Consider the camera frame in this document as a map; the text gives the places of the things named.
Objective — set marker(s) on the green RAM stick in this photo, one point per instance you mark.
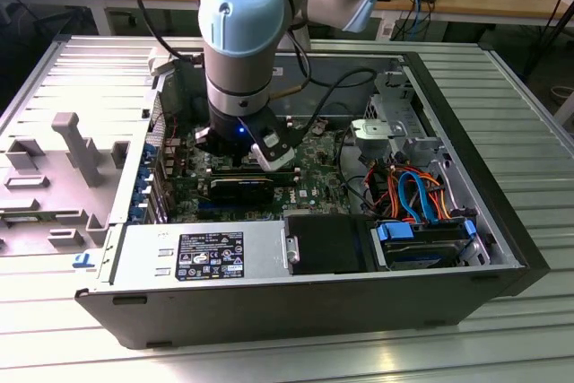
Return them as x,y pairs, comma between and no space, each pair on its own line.
20,220

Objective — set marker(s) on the black open PC case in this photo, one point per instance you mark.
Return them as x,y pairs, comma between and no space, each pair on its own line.
269,311

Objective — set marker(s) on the green motherboard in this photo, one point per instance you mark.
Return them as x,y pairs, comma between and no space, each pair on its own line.
314,167

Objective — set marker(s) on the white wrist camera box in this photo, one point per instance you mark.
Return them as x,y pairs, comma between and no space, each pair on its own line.
280,159

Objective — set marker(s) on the silver drive cage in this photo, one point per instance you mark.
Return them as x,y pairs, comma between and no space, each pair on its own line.
399,109

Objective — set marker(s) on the white printed label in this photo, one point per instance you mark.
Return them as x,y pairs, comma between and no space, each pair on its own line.
280,72

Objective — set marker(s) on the pale plastic case latch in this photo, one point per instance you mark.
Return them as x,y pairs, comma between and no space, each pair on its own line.
159,60

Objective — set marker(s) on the grey parts rack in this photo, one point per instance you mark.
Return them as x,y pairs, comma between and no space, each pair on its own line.
58,203

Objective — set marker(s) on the black graphics card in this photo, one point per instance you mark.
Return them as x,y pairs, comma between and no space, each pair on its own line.
242,192

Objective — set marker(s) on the silver metal bracket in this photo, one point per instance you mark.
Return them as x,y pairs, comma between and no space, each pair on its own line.
372,132

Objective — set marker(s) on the hard disk in blue carrier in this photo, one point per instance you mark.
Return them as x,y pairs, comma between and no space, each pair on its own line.
417,257

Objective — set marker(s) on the silver power supply unit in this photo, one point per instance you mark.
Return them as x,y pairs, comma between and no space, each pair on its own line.
143,248

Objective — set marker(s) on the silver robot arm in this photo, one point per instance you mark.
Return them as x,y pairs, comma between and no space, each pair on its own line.
237,78

